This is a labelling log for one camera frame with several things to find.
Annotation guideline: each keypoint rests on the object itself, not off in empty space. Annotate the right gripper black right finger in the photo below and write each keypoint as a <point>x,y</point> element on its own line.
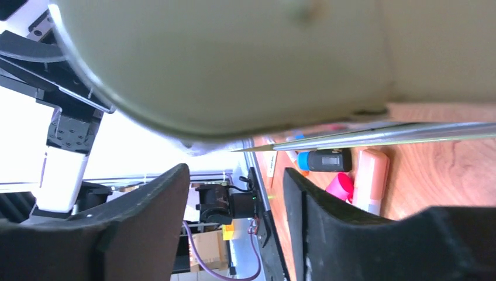
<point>333,240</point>

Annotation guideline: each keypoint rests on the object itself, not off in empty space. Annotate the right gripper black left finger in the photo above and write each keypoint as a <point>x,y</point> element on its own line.
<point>133,237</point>

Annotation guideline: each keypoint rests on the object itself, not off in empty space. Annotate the green drawer cabinet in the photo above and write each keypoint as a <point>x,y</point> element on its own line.
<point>311,74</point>

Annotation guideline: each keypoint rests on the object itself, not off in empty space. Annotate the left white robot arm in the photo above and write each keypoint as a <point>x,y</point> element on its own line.
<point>33,64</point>

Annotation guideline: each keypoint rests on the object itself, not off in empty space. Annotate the pink highlighter marker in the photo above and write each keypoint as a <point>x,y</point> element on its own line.
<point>341,187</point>

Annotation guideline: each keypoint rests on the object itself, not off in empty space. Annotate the cardboard box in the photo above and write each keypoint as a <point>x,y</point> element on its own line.
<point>212,249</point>

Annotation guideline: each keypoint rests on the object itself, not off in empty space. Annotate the blue capped black marker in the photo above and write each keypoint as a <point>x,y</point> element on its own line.
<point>326,160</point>

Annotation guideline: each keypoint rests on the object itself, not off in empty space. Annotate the black mounting base plate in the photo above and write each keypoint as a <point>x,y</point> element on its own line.
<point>271,253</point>

